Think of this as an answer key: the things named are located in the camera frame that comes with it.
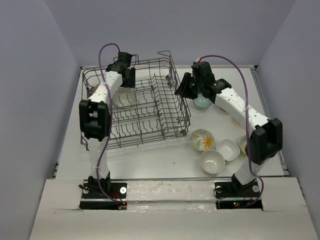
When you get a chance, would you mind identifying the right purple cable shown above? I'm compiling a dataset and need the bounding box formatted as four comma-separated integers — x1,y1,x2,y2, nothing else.
198,54,265,208

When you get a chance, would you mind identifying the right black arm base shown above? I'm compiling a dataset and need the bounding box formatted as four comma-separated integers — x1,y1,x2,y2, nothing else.
213,176,263,210

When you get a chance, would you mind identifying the white round bowl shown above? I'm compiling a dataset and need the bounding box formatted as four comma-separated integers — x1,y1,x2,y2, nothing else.
200,149,225,174
113,87,136,108

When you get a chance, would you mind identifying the yellow sun patterned bowl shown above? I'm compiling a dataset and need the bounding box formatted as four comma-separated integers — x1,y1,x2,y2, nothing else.
238,135,247,155

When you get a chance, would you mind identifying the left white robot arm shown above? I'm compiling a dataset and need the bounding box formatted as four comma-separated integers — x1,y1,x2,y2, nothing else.
79,51,136,180

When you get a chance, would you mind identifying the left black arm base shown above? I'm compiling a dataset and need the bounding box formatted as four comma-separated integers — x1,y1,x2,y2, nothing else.
78,176,128,211

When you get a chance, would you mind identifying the floral leaf patterned bowl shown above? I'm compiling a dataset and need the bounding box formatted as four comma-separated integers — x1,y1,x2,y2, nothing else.
189,128,214,152

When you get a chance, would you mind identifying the brown wooden bowl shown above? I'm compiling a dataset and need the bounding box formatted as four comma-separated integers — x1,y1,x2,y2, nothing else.
90,84,99,94

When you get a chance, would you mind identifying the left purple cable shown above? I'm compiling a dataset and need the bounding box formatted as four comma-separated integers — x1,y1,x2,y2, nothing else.
95,42,126,208

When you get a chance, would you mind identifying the light teal bowl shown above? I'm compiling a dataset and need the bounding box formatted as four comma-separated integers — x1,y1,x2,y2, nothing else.
192,93,212,110

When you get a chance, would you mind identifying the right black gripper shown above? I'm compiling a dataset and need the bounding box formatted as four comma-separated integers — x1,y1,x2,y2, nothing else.
174,72,203,100

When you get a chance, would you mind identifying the grey wire dish rack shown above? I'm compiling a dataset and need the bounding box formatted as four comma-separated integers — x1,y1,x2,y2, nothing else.
80,50,192,150

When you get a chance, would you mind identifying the white square bowl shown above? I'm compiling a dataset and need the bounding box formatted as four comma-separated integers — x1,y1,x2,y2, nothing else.
216,139,240,162

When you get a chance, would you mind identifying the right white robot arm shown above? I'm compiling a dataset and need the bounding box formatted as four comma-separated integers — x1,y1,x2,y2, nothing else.
175,61,283,196

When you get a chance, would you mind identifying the purple cable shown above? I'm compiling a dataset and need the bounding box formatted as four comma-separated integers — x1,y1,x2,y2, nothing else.
198,54,265,208
95,42,126,208

